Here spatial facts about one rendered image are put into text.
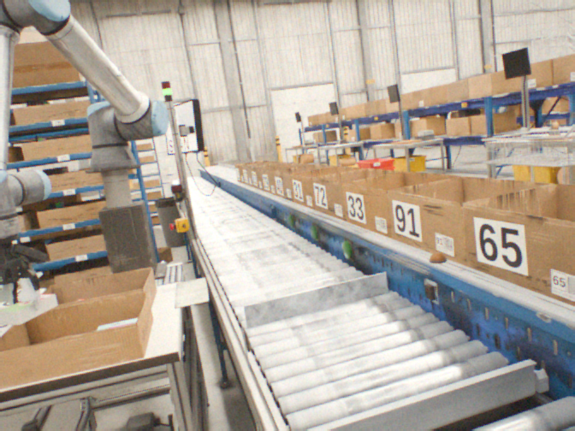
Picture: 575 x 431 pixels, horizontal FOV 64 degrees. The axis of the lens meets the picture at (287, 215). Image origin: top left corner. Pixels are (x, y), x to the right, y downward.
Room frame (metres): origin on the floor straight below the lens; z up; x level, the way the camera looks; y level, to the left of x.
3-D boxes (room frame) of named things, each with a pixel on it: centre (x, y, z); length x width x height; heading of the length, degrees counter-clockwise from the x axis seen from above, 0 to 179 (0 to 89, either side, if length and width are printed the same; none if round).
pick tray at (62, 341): (1.27, 0.65, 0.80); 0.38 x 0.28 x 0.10; 100
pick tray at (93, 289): (1.58, 0.72, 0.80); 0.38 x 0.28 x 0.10; 98
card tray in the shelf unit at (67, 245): (2.90, 1.29, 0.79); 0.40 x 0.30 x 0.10; 105
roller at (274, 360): (1.12, -0.11, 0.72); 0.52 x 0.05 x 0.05; 104
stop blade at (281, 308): (1.34, -0.06, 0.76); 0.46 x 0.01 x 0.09; 104
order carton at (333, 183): (2.11, -0.33, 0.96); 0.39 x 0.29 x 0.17; 14
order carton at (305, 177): (2.48, -0.23, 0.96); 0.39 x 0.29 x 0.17; 14
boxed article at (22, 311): (1.21, 0.74, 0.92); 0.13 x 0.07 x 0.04; 162
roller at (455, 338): (0.99, -0.15, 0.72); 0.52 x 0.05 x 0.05; 104
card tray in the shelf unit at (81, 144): (2.90, 1.29, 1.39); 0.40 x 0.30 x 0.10; 103
